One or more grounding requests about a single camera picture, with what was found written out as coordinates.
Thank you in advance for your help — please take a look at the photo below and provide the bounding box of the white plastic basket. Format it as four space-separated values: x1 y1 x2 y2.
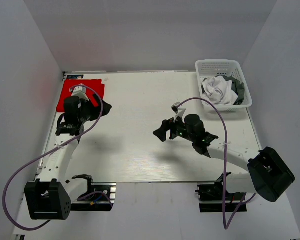
195 59 253 112

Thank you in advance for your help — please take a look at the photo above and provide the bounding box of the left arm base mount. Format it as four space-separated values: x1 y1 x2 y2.
66 174 117 212

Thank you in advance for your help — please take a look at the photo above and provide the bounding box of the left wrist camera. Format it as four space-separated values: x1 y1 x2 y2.
69 84 90 101

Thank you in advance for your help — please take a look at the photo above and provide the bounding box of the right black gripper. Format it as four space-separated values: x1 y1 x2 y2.
153 112 196 142

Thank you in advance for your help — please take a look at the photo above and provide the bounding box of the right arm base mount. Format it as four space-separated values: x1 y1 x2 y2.
195 172 248 213

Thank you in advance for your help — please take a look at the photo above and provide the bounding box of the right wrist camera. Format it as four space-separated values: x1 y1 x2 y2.
171 102 186 123

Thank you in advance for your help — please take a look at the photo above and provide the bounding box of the blue label sticker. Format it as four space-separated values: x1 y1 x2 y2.
66 74 84 80

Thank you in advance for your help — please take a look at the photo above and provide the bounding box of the grey t shirt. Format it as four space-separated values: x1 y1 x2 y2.
224 76 245 105

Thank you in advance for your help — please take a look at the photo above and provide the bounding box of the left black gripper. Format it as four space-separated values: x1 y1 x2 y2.
78 93 112 124

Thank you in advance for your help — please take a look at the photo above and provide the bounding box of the white t shirt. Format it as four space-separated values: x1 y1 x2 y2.
202 76 238 106

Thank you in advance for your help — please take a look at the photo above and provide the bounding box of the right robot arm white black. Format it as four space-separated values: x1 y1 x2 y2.
153 114 296 203

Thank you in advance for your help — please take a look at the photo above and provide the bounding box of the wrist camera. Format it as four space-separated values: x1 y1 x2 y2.
171 102 186 123
69 84 90 101

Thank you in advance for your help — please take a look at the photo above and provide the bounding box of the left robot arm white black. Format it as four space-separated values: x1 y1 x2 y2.
24 94 112 220

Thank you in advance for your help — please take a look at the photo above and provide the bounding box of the folded red t shirt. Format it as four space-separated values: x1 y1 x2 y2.
56 78 106 113

